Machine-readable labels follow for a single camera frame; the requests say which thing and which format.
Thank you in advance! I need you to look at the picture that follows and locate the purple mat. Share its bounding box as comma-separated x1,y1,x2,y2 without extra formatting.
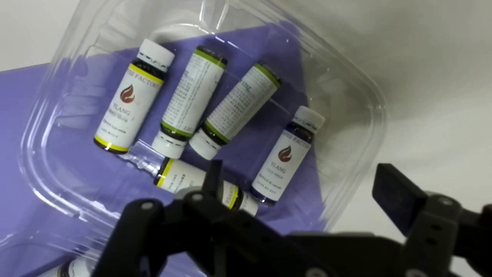
0,21,326,277

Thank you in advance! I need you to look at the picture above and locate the small white labelled bottle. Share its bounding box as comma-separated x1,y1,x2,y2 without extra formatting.
189,63,281,160
154,158,258,215
94,38,175,154
152,46,227,158
252,106,326,203

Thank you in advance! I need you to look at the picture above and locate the clear plastic container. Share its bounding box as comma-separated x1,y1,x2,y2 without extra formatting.
17,0,387,243

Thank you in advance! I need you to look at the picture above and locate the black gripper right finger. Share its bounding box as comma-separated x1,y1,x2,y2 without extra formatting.
372,163,492,277

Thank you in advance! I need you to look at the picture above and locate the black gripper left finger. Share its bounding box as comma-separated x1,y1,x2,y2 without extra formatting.
91,158,289,277

